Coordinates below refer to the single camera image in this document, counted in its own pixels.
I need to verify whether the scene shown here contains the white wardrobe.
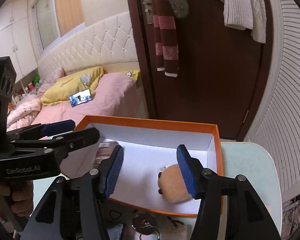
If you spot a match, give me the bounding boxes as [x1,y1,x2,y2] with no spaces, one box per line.
[0,0,38,82]

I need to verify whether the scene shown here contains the smartphone on bed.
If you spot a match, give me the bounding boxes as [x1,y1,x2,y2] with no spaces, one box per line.
[69,89,93,107]

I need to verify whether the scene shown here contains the maroon pink striped scarf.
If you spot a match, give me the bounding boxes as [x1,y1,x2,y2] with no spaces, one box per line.
[151,0,179,77]

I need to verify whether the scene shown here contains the dark brown wooden door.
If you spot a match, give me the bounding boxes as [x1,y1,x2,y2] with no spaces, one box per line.
[128,0,273,141]

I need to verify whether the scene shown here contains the metal keyring ornament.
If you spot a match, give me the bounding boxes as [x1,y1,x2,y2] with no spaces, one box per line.
[132,212,161,240]

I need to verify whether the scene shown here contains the yellow pillow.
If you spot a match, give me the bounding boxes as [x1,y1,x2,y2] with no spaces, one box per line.
[40,65,141,106]

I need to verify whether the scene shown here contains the white louvred closet door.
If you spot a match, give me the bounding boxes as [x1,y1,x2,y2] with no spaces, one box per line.
[245,0,300,200]

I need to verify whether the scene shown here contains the pink floral blanket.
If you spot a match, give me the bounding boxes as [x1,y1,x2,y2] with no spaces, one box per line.
[7,94,43,131]

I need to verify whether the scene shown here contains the cream tufted headboard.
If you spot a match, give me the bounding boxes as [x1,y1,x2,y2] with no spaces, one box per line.
[38,11,139,79]

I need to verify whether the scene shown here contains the orange cardboard box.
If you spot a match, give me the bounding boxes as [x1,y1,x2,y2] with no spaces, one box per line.
[58,114,224,217]

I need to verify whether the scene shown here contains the beige plush toy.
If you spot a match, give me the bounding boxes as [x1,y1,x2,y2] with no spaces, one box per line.
[158,164,192,203]

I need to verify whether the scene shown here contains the white knit sweater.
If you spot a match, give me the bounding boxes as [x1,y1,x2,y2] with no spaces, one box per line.
[220,0,267,43]

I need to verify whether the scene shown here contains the window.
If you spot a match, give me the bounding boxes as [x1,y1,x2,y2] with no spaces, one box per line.
[31,0,85,54]

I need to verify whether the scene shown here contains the person's left hand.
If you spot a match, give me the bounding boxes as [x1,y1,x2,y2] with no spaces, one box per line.
[0,180,34,217]

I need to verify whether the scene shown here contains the black lace-trimmed cloth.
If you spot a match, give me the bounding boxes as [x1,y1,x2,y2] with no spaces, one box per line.
[107,223,124,240]

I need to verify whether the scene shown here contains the pink duvet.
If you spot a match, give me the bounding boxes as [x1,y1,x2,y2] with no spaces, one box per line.
[30,71,141,125]

